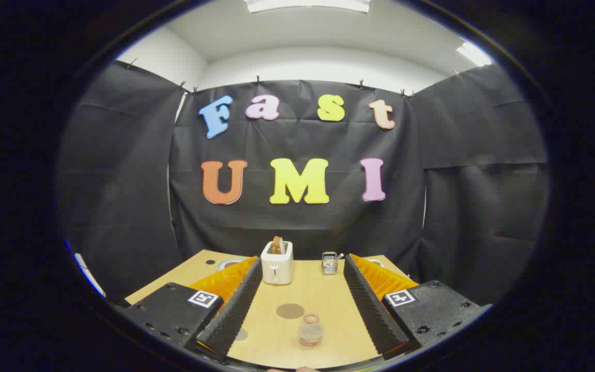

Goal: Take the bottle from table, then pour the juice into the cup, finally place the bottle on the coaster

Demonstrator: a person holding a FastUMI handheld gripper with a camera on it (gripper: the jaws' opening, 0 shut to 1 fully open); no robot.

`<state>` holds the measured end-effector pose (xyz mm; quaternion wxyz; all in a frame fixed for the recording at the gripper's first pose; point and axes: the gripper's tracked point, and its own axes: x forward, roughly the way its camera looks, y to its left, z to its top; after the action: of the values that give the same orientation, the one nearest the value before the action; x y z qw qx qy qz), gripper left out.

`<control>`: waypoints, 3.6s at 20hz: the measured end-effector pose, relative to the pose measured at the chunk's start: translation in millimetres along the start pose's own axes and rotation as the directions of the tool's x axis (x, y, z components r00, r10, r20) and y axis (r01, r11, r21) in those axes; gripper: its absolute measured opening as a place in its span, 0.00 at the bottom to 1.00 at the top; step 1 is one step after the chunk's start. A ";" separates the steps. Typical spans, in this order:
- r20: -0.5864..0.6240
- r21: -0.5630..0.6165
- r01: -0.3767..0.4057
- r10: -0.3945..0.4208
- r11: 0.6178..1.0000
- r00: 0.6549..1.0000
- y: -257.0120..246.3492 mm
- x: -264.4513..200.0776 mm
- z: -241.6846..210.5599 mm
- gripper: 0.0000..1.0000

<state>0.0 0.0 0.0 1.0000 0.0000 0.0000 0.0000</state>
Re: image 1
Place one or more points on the white toaster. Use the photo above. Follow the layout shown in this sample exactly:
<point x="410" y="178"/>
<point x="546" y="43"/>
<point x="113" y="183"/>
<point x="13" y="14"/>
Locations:
<point x="277" y="268"/>

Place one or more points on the white divided condiment dish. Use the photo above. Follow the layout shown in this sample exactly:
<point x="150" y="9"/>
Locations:
<point x="375" y="262"/>

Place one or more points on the wooden table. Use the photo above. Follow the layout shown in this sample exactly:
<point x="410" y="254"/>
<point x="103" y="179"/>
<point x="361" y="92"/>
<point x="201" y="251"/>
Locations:
<point x="323" y="294"/>

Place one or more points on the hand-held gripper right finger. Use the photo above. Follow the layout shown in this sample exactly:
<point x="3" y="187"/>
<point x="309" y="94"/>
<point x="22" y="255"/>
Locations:
<point x="372" y="310"/>

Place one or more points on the ceiling light panel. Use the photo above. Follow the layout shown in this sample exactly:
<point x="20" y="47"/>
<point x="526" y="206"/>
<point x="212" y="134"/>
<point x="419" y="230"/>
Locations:
<point x="474" y="53"/>
<point x="308" y="5"/>

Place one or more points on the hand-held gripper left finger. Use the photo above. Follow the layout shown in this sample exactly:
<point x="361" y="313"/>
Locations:
<point x="235" y="310"/>

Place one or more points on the brown bread slice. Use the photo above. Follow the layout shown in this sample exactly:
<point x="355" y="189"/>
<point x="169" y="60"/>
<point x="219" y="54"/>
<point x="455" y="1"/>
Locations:
<point x="277" y="245"/>

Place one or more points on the black backdrop cloth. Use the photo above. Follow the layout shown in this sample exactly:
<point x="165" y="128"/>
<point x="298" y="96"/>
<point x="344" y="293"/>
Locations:
<point x="287" y="139"/>

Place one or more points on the pale green plate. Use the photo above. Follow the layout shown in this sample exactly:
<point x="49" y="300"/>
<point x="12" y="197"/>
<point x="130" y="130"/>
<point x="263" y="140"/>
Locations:
<point x="228" y="264"/>

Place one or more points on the clear plastic bottle red label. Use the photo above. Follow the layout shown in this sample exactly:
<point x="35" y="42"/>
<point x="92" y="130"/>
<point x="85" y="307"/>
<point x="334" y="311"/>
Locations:
<point x="310" y="333"/>

